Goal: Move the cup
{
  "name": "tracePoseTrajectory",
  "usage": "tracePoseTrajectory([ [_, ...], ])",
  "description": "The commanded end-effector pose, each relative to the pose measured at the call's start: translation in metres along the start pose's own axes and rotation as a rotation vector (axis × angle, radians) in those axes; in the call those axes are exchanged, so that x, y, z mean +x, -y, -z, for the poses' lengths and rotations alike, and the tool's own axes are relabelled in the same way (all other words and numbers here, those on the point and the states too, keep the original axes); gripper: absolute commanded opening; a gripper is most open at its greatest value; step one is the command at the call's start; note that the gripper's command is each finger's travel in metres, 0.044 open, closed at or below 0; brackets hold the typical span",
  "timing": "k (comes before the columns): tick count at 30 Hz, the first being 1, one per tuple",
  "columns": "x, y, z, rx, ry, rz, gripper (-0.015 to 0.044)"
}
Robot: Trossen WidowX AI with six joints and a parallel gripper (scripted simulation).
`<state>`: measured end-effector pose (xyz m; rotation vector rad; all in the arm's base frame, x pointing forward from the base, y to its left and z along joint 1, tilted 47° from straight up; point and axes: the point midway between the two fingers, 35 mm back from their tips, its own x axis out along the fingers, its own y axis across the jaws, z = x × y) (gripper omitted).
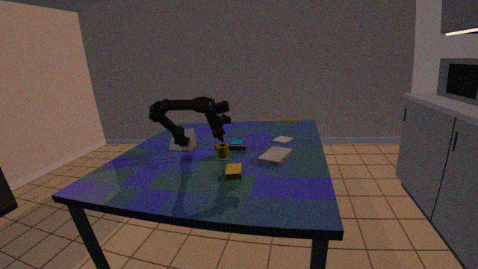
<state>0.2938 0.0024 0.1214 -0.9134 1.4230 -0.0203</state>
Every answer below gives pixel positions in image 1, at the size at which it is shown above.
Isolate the brown long bar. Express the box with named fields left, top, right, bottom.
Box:
left=229, top=145, right=246, bottom=150

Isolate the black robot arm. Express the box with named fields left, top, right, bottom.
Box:
left=149, top=97, right=231, bottom=146

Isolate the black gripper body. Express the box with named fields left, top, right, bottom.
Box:
left=207, top=115, right=225, bottom=138

